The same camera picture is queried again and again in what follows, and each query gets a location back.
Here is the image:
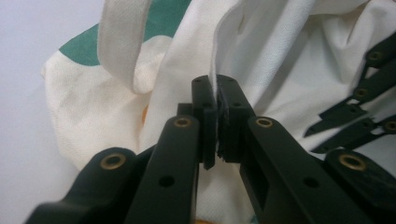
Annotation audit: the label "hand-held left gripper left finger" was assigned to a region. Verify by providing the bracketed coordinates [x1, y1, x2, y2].
[177, 74, 219, 171]

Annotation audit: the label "white table mat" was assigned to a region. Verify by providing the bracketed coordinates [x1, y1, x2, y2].
[0, 0, 106, 224]

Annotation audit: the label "white tote bag coloured patches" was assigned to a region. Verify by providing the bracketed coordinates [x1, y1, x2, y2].
[40, 0, 396, 224]

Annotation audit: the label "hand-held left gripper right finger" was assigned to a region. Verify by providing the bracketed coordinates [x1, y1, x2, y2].
[216, 74, 257, 164]

